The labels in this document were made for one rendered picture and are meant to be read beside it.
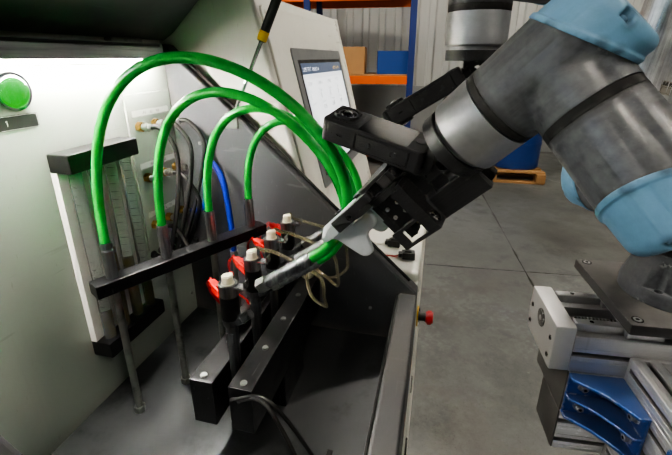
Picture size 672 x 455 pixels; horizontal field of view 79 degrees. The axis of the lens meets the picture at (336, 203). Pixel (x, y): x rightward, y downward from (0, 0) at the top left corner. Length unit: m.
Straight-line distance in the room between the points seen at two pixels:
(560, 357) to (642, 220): 0.55
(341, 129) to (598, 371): 0.65
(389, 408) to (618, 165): 0.46
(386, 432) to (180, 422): 0.38
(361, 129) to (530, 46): 0.16
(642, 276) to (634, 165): 0.55
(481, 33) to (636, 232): 0.30
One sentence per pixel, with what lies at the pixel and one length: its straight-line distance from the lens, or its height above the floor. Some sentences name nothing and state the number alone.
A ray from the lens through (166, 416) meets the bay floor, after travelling 0.86.
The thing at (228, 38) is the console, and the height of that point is 1.46.
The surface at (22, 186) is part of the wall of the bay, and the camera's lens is 0.71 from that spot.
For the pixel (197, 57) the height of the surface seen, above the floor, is 1.42.
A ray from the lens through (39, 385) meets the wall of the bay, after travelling 0.81.
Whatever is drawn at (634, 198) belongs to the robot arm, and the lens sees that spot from 0.32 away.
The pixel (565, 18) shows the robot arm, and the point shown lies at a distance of 0.34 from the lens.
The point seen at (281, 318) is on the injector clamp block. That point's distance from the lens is 0.76.
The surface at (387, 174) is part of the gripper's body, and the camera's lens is 0.41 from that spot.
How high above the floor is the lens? 1.42
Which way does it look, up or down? 20 degrees down
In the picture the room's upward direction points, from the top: straight up
